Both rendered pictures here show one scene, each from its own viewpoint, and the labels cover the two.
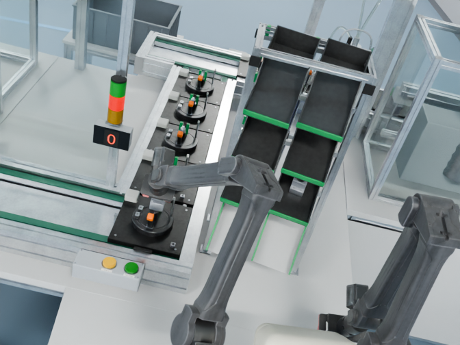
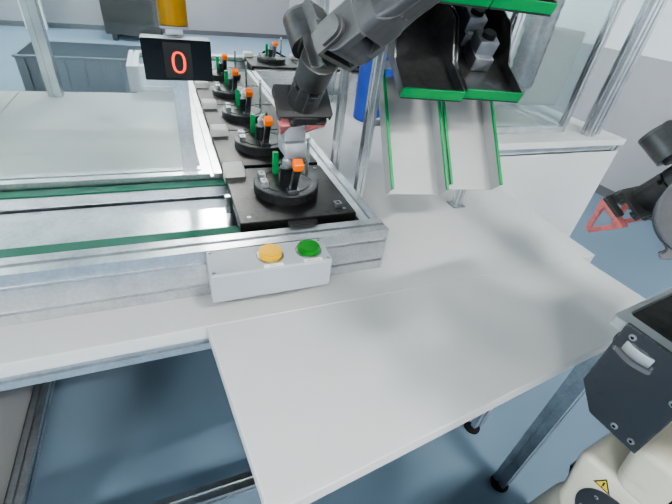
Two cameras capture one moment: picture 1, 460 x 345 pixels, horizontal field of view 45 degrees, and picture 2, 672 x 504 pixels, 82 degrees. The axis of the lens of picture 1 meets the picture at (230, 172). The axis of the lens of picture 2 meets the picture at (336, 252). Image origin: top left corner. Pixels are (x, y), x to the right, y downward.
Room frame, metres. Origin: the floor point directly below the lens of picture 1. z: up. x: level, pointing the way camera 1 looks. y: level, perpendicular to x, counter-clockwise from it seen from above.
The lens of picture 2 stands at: (0.61, 0.40, 1.37)
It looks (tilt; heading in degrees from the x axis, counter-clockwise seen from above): 36 degrees down; 337
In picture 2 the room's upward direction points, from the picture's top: 8 degrees clockwise
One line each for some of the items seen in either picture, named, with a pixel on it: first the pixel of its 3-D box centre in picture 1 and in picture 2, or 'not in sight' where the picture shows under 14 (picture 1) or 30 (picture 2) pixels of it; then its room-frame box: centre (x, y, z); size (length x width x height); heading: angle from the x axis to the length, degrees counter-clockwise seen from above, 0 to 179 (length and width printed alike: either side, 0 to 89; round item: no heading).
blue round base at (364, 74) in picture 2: not in sight; (375, 86); (2.19, -0.36, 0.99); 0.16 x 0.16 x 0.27
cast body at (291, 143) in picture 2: (159, 194); (291, 134); (1.37, 0.20, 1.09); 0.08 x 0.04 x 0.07; 3
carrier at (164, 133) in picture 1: (181, 133); (244, 102); (1.86, 0.23, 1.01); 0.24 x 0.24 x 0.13; 2
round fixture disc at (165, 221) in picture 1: (152, 220); (286, 185); (1.36, 0.21, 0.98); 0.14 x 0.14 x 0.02
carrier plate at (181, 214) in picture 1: (152, 224); (285, 193); (1.36, 0.21, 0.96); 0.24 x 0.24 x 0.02; 2
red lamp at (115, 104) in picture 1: (116, 100); not in sight; (1.47, 0.41, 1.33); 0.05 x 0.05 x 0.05
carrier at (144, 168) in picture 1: (169, 168); (261, 130); (1.62, 0.22, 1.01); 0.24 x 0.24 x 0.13; 2
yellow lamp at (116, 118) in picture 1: (115, 113); (171, 8); (1.47, 0.41, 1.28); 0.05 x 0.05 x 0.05
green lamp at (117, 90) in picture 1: (118, 87); not in sight; (1.47, 0.41, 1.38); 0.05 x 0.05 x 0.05
